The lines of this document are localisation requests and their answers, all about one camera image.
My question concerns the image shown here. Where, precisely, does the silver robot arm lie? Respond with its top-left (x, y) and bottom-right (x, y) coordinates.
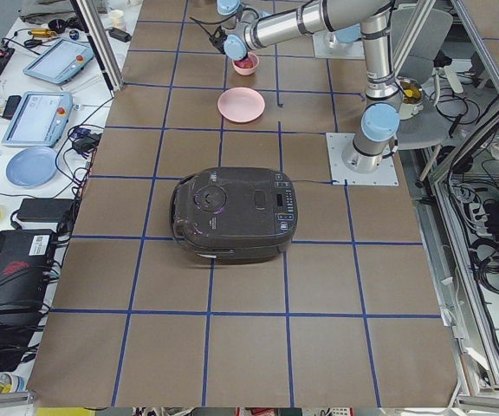
top-left (209, 0), bottom-right (401, 173)

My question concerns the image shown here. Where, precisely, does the upper teach pendant tablet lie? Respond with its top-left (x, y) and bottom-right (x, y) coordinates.
top-left (23, 39), bottom-right (94, 85)

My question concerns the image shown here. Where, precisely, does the red apple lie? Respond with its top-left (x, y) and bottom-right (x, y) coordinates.
top-left (233, 57), bottom-right (255, 69)

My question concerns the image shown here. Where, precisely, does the lower teach pendant tablet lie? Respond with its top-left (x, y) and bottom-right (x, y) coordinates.
top-left (2, 91), bottom-right (73, 147)

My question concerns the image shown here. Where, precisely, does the bowl with yellow contents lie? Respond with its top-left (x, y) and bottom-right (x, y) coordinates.
top-left (398, 78), bottom-right (424, 120)

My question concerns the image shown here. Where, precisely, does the teach pendant tablet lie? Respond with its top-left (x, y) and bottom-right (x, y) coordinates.
top-left (23, 39), bottom-right (94, 85)
top-left (2, 91), bottom-right (73, 147)

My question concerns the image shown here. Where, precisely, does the black laptop with red logo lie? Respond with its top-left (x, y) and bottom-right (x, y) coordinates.
top-left (0, 229), bottom-right (57, 326)

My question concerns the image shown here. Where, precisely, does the blue plate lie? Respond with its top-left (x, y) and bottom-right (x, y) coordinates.
top-left (5, 146), bottom-right (57, 187)

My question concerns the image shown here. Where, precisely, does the pink plate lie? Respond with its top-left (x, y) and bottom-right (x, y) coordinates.
top-left (217, 87), bottom-right (266, 123)

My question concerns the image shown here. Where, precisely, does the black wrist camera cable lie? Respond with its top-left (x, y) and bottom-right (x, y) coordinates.
top-left (188, 16), bottom-right (227, 55)

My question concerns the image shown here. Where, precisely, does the black power adapter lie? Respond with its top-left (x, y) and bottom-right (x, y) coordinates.
top-left (10, 198), bottom-right (74, 230)

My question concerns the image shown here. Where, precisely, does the dark grey rice cooker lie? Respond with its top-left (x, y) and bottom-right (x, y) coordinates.
top-left (169, 166), bottom-right (298, 261)

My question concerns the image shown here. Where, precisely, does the grey chair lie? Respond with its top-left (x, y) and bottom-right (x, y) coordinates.
top-left (391, 7), bottom-right (453, 150)

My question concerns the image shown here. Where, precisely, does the aluminium frame post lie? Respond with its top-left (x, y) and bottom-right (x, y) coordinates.
top-left (70, 0), bottom-right (124, 92)

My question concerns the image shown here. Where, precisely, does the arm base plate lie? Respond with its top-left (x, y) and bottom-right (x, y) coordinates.
top-left (313, 31), bottom-right (365, 61)
top-left (326, 133), bottom-right (399, 186)

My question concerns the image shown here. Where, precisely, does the black smartphone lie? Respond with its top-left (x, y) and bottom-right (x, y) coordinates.
top-left (2, 95), bottom-right (22, 120)

